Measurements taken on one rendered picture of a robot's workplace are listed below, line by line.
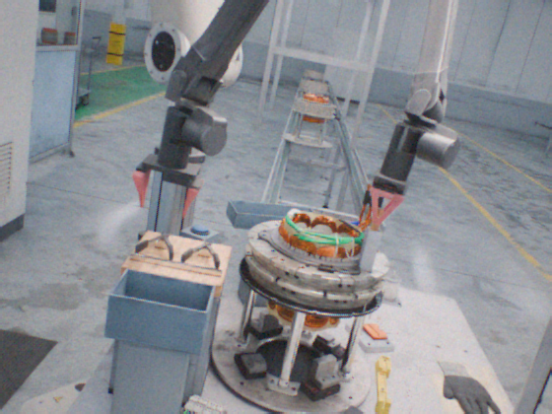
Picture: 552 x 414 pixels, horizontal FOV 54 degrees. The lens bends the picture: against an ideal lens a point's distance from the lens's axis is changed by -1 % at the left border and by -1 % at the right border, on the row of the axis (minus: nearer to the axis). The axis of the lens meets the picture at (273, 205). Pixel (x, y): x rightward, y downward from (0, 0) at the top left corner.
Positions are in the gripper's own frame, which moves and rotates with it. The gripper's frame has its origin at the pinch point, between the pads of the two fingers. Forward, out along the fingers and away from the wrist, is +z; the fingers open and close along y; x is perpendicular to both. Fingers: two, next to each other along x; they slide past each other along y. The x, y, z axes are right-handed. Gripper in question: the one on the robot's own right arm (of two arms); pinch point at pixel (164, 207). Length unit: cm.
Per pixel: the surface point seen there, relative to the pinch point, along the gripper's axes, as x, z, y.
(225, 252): 7.2, 9.7, 13.5
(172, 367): -18.6, 21.4, 9.7
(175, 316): -19.5, 10.5, 8.6
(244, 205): 46, 13, 15
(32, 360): 94, 123, -58
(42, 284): 161, 129, -82
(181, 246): 5.9, 10.1, 4.4
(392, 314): 50, 37, 67
